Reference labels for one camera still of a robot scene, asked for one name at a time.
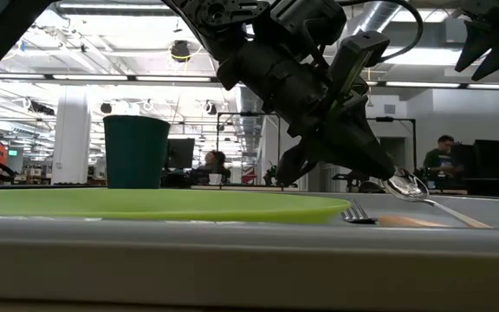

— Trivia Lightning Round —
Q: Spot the black computer monitor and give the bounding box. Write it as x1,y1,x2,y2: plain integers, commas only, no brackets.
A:
165,138,196,171
465,139,499,179

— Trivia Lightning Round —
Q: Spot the spoon with orange handle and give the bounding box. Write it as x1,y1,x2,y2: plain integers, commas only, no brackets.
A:
381,167,494,230

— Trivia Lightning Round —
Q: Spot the lime green plate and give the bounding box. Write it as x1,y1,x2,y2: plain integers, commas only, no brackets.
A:
0,187,353,225

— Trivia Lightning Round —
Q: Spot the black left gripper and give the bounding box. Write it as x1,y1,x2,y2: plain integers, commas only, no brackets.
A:
217,40,397,188

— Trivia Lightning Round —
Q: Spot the white pillar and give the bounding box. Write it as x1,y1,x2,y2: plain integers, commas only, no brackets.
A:
50,85,92,185

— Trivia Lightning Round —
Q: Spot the fork with orange handle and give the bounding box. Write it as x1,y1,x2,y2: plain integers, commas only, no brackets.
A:
340,198,455,229

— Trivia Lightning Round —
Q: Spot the black ceiling dome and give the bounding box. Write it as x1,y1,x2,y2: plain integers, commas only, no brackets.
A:
170,39,192,63

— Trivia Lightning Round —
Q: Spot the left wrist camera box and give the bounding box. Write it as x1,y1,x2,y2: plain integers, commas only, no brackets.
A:
326,29,392,116

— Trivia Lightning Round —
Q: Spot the dark green cup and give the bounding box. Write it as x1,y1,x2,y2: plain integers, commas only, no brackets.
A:
102,114,172,190

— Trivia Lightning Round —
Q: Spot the silver ventilation duct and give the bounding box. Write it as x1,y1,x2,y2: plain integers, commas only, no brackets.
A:
352,0,403,36
235,85,269,153

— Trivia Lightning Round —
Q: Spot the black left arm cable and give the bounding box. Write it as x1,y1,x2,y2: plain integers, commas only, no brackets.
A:
334,0,424,62

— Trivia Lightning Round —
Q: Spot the black metal station frame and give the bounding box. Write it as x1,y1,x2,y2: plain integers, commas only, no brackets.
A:
366,115,418,174
216,111,282,189

